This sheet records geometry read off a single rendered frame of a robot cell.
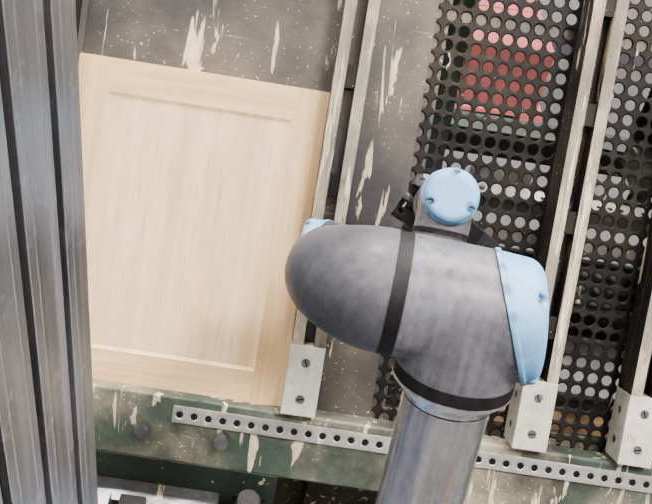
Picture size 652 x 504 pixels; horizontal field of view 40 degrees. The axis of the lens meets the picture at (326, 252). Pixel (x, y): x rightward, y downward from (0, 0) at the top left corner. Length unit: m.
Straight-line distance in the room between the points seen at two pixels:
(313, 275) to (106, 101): 0.89
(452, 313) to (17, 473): 0.43
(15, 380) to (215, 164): 1.20
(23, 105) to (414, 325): 0.48
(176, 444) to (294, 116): 0.61
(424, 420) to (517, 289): 0.15
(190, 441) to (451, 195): 0.72
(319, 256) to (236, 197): 0.80
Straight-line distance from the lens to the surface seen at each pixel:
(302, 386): 1.59
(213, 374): 1.65
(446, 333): 0.79
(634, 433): 1.71
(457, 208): 1.19
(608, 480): 1.74
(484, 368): 0.81
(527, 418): 1.65
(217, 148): 1.60
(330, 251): 0.81
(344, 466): 1.65
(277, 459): 1.65
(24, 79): 0.38
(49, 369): 0.48
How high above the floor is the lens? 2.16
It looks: 40 degrees down
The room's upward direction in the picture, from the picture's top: 10 degrees clockwise
